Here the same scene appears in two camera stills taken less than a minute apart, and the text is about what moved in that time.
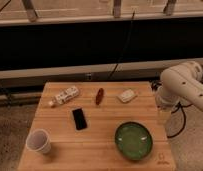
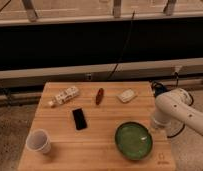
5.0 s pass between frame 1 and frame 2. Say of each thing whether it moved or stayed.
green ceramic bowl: stayed
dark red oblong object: stayed
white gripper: moved
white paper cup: stayed
